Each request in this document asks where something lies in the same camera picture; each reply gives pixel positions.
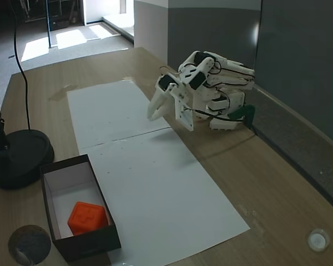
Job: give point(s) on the orange cube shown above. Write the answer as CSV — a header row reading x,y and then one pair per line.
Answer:
x,y
87,219

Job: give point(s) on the brown cardboard box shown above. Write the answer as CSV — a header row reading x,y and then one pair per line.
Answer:
x,y
86,246

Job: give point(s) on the white paper sheet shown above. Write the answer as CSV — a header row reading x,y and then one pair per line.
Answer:
x,y
161,194
113,110

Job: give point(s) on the green table clamp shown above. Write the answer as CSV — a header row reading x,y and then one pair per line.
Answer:
x,y
245,110

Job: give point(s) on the black metal pole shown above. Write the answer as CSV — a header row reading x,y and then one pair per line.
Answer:
x,y
48,25

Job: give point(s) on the black round lamp base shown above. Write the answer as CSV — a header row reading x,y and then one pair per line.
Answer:
x,y
22,158

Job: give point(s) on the round cork coaster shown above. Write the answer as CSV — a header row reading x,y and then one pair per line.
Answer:
x,y
30,245

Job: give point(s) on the small white round cap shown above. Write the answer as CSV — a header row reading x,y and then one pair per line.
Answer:
x,y
318,240

